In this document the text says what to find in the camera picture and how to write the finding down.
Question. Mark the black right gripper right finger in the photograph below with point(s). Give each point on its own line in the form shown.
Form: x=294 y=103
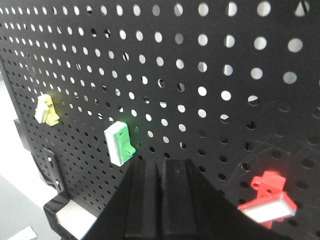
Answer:
x=192 y=209

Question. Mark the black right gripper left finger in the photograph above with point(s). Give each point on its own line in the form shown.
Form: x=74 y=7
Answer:
x=133 y=211

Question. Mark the green rocker switch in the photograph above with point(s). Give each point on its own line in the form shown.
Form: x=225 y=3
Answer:
x=119 y=143

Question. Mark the black left table clamp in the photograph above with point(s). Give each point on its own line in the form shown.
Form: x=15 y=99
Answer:
x=51 y=208

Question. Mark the red rocker switch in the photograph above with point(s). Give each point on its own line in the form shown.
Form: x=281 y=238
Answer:
x=272 y=203

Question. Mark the yellow rocker switch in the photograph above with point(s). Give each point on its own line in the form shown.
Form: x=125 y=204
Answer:
x=45 y=112

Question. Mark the black pegboard mounting bracket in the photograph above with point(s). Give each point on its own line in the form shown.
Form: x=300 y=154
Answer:
x=54 y=170

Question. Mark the black perforated pegboard panel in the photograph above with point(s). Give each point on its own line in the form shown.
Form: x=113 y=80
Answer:
x=231 y=85

